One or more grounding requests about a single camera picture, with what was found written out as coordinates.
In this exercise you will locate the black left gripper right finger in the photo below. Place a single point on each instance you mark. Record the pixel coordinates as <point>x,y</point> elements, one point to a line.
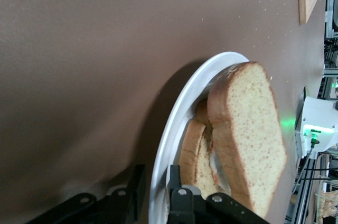
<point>182,205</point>

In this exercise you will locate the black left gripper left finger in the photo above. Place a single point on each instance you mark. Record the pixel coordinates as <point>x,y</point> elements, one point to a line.
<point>132,197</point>

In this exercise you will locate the white round plate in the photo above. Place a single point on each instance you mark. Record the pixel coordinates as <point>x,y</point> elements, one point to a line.
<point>171,129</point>

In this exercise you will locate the bread slice sandwich lid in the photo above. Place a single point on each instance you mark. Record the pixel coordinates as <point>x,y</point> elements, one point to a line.
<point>251,129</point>

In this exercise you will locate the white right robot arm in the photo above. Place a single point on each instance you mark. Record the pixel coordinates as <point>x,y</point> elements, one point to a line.
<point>317,113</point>

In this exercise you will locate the fried egg toy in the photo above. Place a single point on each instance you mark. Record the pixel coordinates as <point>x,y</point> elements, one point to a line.
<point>217,166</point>

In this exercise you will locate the aluminium extrusion frame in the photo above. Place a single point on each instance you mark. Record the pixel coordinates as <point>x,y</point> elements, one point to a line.
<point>331,23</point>

